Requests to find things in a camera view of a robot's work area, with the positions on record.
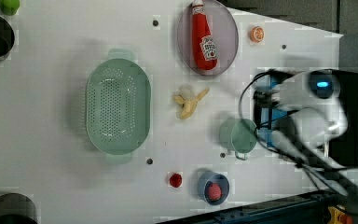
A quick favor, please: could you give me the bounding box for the silver black toaster oven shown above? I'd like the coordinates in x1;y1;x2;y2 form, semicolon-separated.
253;69;358;165

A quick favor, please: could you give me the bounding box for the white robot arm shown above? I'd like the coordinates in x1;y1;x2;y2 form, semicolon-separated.
270;70;358;215

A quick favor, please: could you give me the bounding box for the peeled toy banana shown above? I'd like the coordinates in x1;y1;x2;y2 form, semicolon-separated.
173;86;210;119

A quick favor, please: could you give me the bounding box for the green mug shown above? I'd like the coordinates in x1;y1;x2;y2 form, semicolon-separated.
219;118;257;161

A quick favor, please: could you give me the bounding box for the red ketchup bottle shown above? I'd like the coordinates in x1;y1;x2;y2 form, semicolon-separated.
191;0;217;70

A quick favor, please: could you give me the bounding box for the green colander basket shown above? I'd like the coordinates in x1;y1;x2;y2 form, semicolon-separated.
86;49;151;164

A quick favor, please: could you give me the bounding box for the red strawberry toy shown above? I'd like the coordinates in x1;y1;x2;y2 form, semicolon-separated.
169;173;183;188

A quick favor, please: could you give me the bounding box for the blue bowl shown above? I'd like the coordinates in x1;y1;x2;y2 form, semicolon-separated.
197;171;229;205

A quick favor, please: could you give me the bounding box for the pink toy fruit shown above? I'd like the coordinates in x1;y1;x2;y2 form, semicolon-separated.
207;183;222;201

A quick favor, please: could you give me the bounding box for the grey round plate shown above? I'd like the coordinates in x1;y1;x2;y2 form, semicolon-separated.
176;0;239;76

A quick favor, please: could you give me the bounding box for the orange slice toy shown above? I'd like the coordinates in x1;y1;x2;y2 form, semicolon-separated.
250;26;265;43

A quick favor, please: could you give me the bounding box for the yellow red emergency button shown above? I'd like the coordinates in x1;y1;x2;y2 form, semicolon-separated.
327;206;353;224

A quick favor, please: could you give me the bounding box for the black round container lower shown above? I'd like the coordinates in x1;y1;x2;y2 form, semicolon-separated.
0;193;38;224

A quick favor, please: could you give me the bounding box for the green toy pepper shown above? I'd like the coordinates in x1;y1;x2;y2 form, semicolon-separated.
0;0;21;16

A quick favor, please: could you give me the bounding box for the blue metal frame rail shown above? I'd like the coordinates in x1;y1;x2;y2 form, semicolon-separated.
159;190;337;224

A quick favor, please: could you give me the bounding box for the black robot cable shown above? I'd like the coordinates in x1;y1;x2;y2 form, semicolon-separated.
238;68;358;194

